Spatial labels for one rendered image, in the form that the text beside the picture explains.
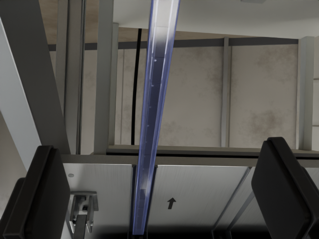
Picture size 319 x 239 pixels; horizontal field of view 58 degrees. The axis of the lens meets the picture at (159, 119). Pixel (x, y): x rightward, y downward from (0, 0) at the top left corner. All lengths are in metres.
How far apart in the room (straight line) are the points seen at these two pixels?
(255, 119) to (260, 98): 0.22
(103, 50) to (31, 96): 0.45
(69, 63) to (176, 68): 2.74
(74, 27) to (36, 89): 0.31
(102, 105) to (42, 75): 0.41
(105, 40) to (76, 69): 0.17
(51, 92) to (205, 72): 2.95
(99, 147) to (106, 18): 0.28
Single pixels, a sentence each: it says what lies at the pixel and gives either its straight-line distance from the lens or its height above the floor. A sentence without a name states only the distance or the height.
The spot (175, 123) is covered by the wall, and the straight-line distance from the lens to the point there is 3.15.
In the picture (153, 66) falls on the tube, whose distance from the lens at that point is 0.17.
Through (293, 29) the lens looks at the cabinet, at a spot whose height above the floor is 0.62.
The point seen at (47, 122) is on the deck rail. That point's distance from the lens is 0.25.
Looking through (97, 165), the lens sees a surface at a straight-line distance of 0.27.
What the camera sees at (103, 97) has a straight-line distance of 0.63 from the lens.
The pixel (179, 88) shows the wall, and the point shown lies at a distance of 3.17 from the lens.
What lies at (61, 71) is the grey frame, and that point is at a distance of 0.51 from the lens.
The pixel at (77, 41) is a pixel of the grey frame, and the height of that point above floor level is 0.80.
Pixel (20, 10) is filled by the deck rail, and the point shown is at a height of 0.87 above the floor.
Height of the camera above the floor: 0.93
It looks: 1 degrees down
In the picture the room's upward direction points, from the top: 178 degrees counter-clockwise
